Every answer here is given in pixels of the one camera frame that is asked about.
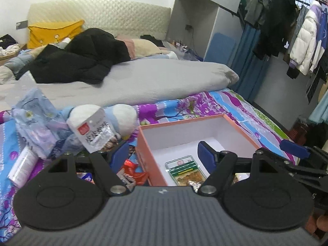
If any white shrimp snack packet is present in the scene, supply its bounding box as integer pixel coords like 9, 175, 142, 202
70, 115, 121, 155

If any light blue garment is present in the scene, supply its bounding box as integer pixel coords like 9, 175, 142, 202
5, 49, 37, 75

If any grey-green hanging coat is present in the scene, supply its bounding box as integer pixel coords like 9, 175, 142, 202
244, 0, 275, 26

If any white and blue plush toy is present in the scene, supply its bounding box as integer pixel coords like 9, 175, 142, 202
61, 104, 139, 138

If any white puffer jacket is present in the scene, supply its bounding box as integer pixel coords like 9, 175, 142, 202
289, 1, 326, 76

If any wooden nightstand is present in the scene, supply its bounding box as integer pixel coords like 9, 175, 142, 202
0, 44, 27, 66

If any white cylindrical bottle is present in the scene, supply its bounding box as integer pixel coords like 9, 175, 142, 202
8, 146, 39, 188

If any green snack packet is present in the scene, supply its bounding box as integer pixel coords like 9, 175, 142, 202
165, 155, 208, 187

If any beige pillow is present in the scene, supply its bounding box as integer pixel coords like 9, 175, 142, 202
133, 39, 161, 57

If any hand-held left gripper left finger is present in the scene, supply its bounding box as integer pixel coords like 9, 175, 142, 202
47, 140, 130, 197

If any pink blanket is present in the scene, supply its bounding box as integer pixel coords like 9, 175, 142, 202
116, 38, 136, 58

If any orange-red snack packet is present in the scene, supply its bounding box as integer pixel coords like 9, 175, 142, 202
116, 159, 149, 188

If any teal hanging garment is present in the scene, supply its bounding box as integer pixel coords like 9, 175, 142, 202
308, 99, 328, 125

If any pile of clothes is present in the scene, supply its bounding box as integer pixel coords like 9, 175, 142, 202
0, 34, 21, 57

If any light blue plastic bag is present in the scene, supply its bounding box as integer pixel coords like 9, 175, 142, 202
11, 88, 86, 160

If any pink cardboard box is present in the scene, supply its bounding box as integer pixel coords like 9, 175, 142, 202
136, 114, 263, 188

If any cream padded headboard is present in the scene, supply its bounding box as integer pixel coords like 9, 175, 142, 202
27, 0, 172, 42

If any grey duvet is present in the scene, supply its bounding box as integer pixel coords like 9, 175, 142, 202
0, 58, 240, 111

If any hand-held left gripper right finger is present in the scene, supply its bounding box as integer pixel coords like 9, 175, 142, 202
197, 140, 282, 197

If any black jacket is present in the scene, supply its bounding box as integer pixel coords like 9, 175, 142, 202
15, 28, 132, 85

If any blue curtain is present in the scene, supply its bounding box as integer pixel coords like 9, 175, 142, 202
230, 22, 270, 103

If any yellow pillow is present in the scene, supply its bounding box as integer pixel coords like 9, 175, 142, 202
27, 20, 85, 50

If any red crate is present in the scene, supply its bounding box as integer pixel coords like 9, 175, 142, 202
289, 117, 311, 144

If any purple floral bed sheet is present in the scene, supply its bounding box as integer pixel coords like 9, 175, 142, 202
0, 88, 301, 236

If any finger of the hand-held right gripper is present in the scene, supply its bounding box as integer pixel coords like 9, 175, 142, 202
266, 139, 328, 186

